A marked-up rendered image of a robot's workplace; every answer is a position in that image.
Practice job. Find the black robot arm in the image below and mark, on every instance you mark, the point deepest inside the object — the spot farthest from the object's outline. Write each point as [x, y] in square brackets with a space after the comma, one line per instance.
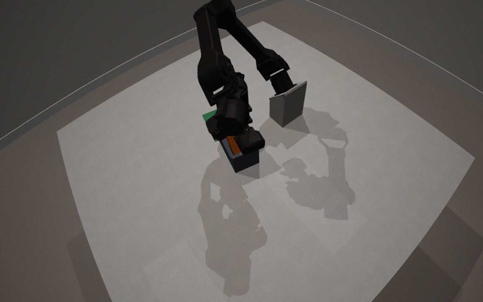
[216, 70]

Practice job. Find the orange l-shaped part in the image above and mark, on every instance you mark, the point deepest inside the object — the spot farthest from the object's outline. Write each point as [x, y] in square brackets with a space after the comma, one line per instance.
[233, 146]

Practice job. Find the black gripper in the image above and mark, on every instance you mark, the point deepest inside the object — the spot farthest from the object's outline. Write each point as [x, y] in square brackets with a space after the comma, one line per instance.
[249, 140]

